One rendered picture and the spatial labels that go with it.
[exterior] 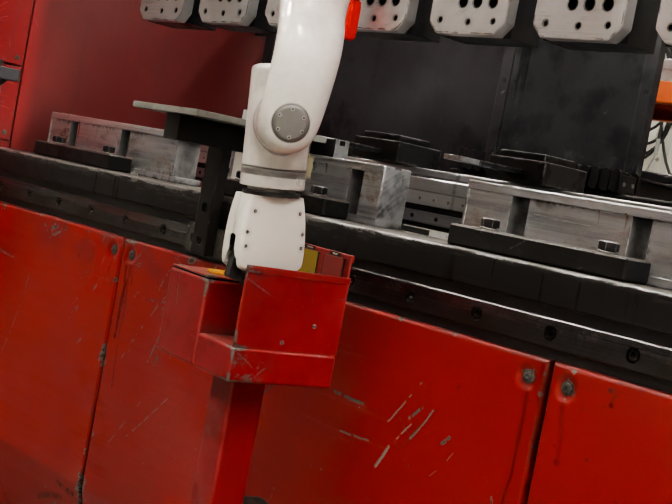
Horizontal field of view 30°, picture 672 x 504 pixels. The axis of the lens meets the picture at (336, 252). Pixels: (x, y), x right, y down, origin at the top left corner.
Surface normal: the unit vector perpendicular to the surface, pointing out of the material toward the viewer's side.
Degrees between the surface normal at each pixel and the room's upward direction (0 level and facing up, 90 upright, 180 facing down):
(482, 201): 90
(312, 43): 61
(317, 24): 45
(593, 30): 90
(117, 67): 90
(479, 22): 90
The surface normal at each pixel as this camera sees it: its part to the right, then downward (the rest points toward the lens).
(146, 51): 0.65, 0.16
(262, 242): 0.48, 0.18
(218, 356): -0.81, -0.12
